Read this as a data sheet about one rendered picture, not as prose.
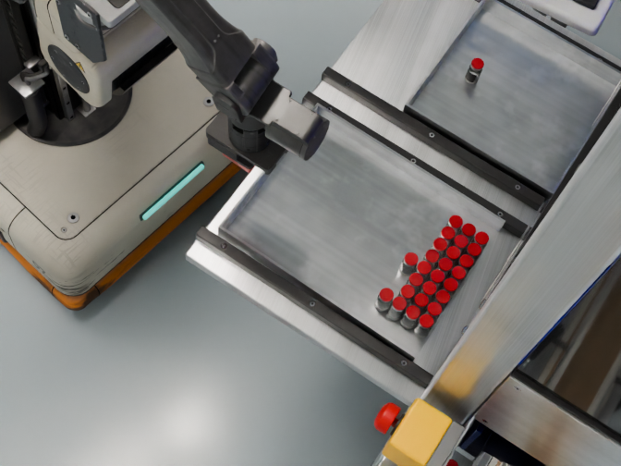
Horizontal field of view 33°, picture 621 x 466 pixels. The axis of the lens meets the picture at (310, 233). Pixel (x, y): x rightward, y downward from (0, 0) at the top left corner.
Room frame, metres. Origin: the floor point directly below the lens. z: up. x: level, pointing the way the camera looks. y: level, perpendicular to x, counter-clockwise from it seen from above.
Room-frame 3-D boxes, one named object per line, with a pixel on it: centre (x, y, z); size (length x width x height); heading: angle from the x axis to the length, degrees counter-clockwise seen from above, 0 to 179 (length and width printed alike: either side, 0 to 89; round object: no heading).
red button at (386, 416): (0.35, -0.15, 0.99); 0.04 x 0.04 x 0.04; 67
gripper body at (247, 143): (0.65, 0.10, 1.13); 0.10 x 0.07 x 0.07; 66
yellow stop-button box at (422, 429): (0.33, -0.19, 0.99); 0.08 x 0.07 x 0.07; 67
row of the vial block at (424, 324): (0.59, -0.22, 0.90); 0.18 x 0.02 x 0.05; 157
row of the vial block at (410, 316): (0.60, -0.20, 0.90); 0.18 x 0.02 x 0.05; 157
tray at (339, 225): (0.65, -0.07, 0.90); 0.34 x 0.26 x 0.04; 67
